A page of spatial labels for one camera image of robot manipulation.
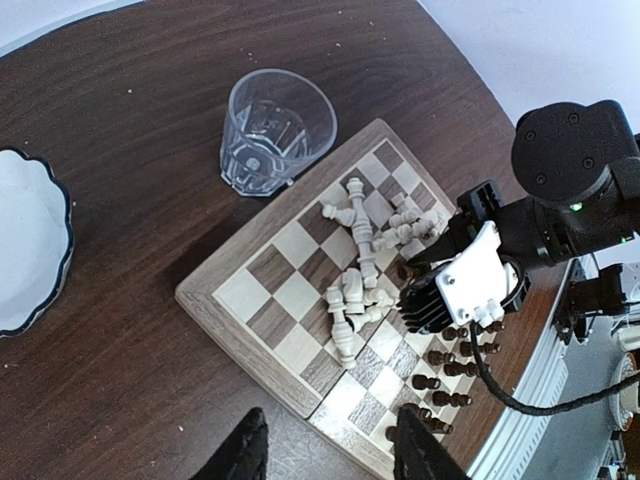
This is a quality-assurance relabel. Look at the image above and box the dark chess piece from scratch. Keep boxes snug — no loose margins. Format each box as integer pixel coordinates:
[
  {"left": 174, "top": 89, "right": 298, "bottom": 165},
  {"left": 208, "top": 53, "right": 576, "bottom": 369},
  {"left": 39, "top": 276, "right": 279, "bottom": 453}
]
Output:
[
  {"left": 431, "top": 391, "right": 473, "bottom": 408},
  {"left": 427, "top": 350, "right": 456, "bottom": 366},
  {"left": 459, "top": 341, "right": 501, "bottom": 357},
  {"left": 443, "top": 362, "right": 480, "bottom": 377},
  {"left": 411, "top": 374, "right": 441, "bottom": 390},
  {"left": 403, "top": 403, "right": 432, "bottom": 421},
  {"left": 441, "top": 327, "right": 469, "bottom": 341},
  {"left": 424, "top": 418, "right": 454, "bottom": 435},
  {"left": 483, "top": 321, "right": 505, "bottom": 334}
]

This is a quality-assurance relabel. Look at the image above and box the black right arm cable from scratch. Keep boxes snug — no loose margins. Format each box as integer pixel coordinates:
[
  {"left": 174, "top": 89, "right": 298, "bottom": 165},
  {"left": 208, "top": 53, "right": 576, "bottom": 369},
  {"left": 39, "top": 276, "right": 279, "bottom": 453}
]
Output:
[{"left": 469, "top": 319, "right": 640, "bottom": 417}]

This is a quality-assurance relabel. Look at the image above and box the white scalloped bowl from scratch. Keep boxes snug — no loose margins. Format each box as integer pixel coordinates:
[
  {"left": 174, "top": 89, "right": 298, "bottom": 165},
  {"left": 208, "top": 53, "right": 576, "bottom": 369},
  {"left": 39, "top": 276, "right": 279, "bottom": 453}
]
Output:
[{"left": 1, "top": 147, "right": 74, "bottom": 338}]

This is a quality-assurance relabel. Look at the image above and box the wooden chess board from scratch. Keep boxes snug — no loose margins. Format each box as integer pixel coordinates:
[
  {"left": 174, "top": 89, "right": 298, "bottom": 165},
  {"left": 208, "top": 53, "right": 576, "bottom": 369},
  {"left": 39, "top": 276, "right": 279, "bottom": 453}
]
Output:
[{"left": 173, "top": 118, "right": 506, "bottom": 480}]

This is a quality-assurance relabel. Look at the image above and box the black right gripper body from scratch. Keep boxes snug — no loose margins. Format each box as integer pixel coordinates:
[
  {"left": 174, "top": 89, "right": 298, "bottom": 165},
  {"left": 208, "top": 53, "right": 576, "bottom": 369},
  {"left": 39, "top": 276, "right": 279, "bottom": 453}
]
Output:
[{"left": 404, "top": 99, "right": 640, "bottom": 314}]

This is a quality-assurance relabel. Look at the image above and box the pile of dark chess pieces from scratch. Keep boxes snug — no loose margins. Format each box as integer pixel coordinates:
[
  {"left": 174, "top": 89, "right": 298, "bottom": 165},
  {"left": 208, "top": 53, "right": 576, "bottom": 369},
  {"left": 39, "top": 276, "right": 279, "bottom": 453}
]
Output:
[{"left": 397, "top": 265, "right": 415, "bottom": 281}]

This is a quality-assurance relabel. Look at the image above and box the dark chess piece front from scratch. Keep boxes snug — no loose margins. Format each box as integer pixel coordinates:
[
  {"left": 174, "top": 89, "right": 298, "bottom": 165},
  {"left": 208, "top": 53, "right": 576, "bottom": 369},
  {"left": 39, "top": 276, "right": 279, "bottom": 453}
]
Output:
[{"left": 431, "top": 391, "right": 473, "bottom": 408}]

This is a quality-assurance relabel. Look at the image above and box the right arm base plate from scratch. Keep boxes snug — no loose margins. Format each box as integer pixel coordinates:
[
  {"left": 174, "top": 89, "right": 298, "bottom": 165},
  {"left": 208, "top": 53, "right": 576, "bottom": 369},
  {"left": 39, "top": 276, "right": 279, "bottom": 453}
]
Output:
[{"left": 552, "top": 260, "right": 637, "bottom": 345}]

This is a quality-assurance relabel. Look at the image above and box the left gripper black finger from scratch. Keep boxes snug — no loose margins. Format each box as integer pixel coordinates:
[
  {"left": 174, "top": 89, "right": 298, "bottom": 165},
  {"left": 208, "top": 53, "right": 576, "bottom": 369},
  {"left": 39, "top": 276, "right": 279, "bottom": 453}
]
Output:
[{"left": 192, "top": 407, "right": 269, "bottom": 480}]

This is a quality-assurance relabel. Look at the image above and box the pile of white chess pieces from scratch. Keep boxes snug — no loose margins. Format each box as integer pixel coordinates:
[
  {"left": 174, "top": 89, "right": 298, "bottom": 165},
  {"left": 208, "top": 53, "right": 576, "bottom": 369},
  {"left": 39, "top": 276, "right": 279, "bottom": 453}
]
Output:
[{"left": 322, "top": 177, "right": 445, "bottom": 369}]

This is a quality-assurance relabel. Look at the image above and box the aluminium front rail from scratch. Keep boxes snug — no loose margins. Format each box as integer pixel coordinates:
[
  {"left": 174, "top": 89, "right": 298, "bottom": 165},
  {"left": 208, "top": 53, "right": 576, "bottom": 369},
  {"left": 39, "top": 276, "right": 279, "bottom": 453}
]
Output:
[{"left": 464, "top": 259, "right": 640, "bottom": 480}]

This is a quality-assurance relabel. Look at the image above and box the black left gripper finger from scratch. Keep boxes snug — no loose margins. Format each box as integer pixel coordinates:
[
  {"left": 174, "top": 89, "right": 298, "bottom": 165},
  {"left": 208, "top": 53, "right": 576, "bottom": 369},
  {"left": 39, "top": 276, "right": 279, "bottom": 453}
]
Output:
[{"left": 407, "top": 214, "right": 473, "bottom": 267}]

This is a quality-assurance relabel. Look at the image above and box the clear drinking glass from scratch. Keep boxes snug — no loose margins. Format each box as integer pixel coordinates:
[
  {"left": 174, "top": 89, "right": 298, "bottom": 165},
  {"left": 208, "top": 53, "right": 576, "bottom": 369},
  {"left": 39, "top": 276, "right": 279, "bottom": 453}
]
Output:
[{"left": 220, "top": 68, "right": 338, "bottom": 197}]

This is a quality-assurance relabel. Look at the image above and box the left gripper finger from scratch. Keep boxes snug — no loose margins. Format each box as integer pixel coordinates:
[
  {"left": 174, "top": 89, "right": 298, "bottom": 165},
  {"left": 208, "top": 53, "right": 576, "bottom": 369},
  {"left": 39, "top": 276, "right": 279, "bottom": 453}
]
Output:
[{"left": 392, "top": 407, "right": 468, "bottom": 480}]

